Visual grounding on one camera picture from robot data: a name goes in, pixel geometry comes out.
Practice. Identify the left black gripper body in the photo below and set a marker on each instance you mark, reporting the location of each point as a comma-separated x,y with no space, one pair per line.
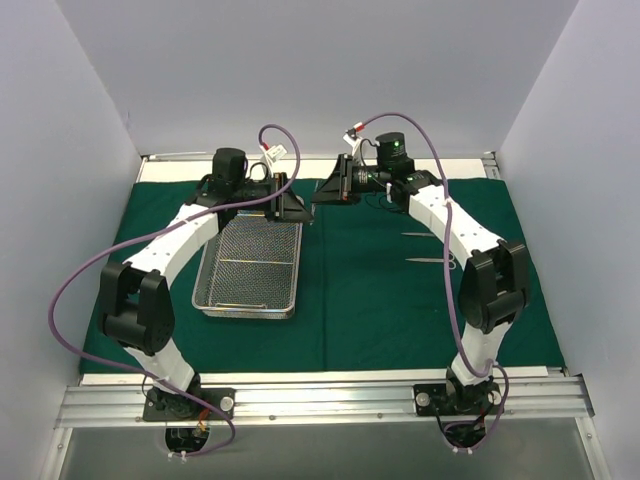
279,195

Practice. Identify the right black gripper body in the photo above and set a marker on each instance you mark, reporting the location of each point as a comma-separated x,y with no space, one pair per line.
344,178

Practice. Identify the metal mesh instrument tray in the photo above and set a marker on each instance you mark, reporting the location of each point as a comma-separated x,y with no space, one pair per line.
250,270

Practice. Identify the steel surgical forceps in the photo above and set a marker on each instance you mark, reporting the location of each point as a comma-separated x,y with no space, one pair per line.
418,234

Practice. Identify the green surgical drape cloth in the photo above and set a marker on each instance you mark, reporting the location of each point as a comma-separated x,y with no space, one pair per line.
360,305

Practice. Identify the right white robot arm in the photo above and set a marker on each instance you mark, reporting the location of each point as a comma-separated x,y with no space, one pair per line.
495,284

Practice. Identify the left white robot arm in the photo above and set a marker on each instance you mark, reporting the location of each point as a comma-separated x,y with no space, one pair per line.
134,295

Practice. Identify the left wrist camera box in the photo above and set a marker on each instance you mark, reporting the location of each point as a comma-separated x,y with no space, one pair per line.
275,153

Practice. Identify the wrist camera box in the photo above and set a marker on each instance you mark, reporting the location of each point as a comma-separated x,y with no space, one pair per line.
275,153
353,138

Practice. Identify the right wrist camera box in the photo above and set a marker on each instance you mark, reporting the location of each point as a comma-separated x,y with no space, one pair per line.
353,138

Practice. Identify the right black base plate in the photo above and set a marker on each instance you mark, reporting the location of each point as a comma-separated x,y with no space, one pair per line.
449,399

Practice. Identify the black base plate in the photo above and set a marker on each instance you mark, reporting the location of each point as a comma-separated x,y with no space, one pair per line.
449,399
161,406

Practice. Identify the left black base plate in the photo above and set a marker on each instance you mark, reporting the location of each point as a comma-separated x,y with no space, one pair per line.
161,406

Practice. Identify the aluminium front rail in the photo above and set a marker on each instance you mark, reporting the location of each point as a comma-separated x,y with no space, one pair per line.
115,400

